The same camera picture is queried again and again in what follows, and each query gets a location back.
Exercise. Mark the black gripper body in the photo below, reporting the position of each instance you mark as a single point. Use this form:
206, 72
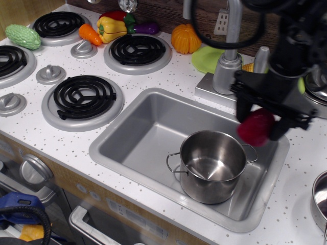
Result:
277, 94

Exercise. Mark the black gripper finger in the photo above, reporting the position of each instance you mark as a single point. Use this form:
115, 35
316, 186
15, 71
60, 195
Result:
243, 106
281, 127

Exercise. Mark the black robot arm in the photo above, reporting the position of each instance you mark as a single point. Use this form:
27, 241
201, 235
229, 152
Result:
301, 45

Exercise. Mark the stainless steel pot in sink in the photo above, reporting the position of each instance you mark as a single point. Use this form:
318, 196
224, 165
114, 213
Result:
211, 164

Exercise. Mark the steel pot at right edge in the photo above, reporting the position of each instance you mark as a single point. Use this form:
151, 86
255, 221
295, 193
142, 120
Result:
318, 203

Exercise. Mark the silver toy faucet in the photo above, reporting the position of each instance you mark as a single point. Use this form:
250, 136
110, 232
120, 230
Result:
216, 87

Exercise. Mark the yellow toy corn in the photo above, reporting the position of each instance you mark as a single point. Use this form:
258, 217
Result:
248, 67

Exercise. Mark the white toy spatula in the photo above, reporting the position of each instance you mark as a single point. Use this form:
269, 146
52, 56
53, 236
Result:
222, 22

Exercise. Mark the orange toy pumpkin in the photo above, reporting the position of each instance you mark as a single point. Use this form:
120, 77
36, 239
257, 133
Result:
184, 39

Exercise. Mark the purple toy eggplant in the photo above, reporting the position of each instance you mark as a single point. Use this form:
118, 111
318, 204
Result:
150, 28

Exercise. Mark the back right stove burner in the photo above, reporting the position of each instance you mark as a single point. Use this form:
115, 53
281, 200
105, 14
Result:
137, 54

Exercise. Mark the stove burner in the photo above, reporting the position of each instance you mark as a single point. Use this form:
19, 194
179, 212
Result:
17, 64
137, 54
59, 28
82, 103

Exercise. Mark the red toy bell pepper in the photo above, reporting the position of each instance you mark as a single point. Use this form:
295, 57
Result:
127, 18

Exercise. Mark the yellow toy bell pepper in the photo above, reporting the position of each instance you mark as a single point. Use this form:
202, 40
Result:
110, 29

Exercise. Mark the front right stove burner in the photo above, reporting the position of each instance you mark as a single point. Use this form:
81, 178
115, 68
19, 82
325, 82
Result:
82, 103

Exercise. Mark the silver stove knob top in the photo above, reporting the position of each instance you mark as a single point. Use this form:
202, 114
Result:
84, 50

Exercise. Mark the silver stove knob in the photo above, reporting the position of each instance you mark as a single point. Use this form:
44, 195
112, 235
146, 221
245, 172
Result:
51, 74
84, 50
12, 104

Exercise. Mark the orange toy carrot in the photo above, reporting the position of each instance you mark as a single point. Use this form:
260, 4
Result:
86, 32

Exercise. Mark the silver stove knob middle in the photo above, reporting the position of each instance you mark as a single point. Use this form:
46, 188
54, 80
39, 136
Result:
51, 74

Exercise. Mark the back left stove burner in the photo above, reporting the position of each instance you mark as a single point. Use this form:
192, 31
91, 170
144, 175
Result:
59, 28

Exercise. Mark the silver oven dial knob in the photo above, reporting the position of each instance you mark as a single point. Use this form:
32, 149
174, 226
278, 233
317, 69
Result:
34, 171

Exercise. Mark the green toy bitter gourd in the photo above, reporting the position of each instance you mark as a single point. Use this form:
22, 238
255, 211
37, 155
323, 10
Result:
23, 36

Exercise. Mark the front left stove burner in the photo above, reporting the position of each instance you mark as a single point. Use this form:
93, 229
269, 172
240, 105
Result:
17, 64

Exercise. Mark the silver stove knob bottom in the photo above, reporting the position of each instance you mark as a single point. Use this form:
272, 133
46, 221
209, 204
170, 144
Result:
12, 104

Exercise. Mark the blue clamp tool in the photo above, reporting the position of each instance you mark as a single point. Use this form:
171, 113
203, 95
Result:
16, 209

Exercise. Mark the yellow cloth bottom left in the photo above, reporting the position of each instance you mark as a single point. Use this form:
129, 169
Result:
31, 232

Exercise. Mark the silver hanging utensil handle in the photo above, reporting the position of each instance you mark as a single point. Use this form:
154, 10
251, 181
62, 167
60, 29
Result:
186, 13

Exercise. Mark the silver oven door handle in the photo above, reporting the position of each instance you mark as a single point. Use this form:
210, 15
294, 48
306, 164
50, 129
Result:
97, 237

